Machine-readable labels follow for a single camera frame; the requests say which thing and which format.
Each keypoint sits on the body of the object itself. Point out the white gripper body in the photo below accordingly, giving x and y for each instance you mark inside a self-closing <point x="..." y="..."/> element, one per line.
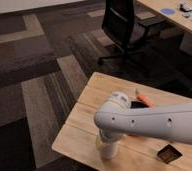
<point x="110" y="136"/>

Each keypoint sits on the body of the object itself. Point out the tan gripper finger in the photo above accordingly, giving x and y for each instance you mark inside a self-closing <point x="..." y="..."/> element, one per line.
<point x="99" y="143"/>

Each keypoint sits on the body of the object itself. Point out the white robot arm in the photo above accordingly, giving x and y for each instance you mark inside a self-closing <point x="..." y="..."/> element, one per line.
<point x="170" y="122"/>

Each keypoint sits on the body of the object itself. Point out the orange carrot toy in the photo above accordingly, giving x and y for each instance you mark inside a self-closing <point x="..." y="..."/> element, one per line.
<point x="141" y="97"/>

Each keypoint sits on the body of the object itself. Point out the black office chair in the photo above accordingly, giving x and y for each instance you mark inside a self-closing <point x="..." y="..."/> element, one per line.
<point x="120" y="26"/>

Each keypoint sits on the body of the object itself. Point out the blue round coaster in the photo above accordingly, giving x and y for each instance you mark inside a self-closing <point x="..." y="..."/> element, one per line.
<point x="167" y="11"/>

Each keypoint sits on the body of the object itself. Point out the light wooden background desk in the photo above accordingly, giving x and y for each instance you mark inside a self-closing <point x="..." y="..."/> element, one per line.
<point x="177" y="18"/>

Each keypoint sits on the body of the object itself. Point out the small white object on desk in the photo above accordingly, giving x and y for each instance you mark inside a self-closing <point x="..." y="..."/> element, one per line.
<point x="184" y="7"/>

